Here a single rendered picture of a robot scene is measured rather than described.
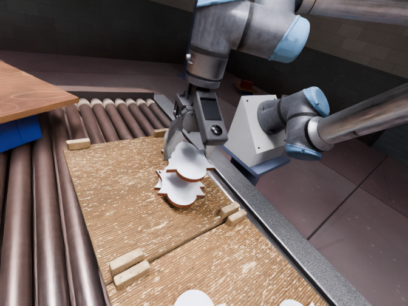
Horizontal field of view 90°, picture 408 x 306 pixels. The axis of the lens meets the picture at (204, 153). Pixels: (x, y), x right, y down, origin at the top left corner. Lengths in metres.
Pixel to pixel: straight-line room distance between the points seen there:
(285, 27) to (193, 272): 0.47
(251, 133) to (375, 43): 4.47
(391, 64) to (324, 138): 4.41
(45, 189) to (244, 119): 0.68
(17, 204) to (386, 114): 0.84
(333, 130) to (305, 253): 0.34
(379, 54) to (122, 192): 4.95
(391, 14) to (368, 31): 4.66
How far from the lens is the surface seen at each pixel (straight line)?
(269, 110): 0.87
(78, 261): 0.49
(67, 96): 0.77
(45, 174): 0.66
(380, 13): 0.57
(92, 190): 0.57
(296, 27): 0.42
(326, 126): 0.70
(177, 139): 0.46
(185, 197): 0.52
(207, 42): 0.39
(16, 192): 0.63
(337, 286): 0.64
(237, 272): 0.49
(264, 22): 0.40
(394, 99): 0.62
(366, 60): 5.16
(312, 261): 0.64
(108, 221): 0.51
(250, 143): 0.85
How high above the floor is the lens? 1.35
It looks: 34 degrees down
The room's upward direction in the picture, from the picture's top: 17 degrees clockwise
